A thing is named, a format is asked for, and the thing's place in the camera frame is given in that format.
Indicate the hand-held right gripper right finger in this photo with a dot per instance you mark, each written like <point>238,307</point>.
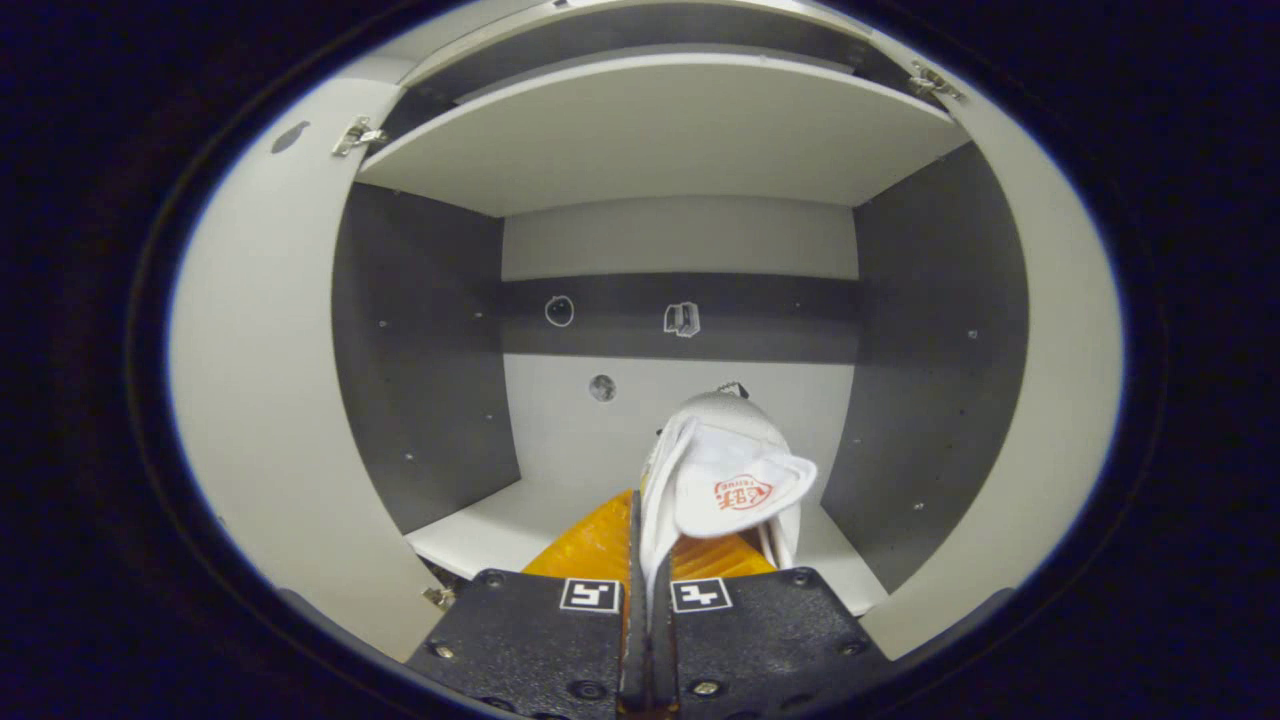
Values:
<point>662,660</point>

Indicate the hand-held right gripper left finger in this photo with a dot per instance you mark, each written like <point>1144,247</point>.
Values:
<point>633,650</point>

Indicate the white shoe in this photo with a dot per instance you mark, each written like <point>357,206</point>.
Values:
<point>720,450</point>

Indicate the grey shoe cabinet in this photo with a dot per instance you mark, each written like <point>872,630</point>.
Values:
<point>690,240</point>

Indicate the grey cabinet door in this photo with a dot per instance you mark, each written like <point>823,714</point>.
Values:
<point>270,380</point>
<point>1070,350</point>

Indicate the grey cabinet shelf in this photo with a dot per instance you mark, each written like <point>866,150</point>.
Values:
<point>660,140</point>
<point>480,530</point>

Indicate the metal door hinge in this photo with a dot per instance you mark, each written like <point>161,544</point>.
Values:
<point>438,597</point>
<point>358,135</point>
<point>935,82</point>

